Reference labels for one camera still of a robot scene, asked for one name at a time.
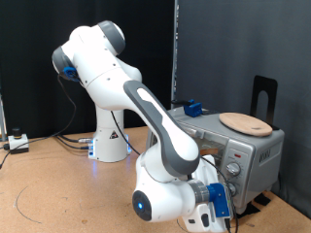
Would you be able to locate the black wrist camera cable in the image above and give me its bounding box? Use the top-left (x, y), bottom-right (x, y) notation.
top-left (110, 110), bottom-right (240, 233)

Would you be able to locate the blue cable clip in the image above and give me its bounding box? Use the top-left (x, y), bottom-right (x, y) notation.
top-left (62, 66), bottom-right (80, 83)

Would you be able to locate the blue printed grip block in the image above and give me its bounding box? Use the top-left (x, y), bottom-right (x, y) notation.
top-left (183, 98), bottom-right (204, 118)

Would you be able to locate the black foam pad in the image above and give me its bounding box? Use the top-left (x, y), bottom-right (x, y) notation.
top-left (254, 193), bottom-right (272, 207)
top-left (235, 202), bottom-right (260, 219)

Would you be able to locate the long black hanging cable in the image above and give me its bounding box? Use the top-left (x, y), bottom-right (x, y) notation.
top-left (0, 73), bottom-right (78, 169)

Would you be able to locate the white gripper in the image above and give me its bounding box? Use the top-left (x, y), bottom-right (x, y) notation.
top-left (181, 154), bottom-right (235, 233)

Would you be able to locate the grey metal frame bar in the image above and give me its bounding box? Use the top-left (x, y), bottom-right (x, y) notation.
top-left (0, 93), bottom-right (7, 143)

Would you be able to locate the silver oven knob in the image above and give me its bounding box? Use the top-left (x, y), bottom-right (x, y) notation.
top-left (225, 162), bottom-right (241, 178)
top-left (226, 183), bottom-right (238, 198)

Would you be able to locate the vertical metal pole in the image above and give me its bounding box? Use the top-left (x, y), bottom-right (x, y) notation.
top-left (170, 0), bottom-right (180, 111)

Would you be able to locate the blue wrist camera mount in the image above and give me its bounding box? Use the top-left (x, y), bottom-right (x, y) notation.
top-left (207, 183), bottom-right (232, 218)

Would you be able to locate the black metal bookend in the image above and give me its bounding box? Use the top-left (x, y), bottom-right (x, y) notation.
top-left (250, 75), bottom-right (280, 131)

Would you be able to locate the silver toaster oven body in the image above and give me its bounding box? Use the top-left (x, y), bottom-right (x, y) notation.
top-left (145, 104), bottom-right (286, 216)

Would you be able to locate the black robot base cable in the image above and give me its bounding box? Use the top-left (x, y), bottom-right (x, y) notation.
top-left (55, 136), bottom-right (91, 150)
top-left (52, 131), bottom-right (95, 145)

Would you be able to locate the round wooden board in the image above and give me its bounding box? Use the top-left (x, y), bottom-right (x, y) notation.
top-left (218, 112), bottom-right (273, 138)

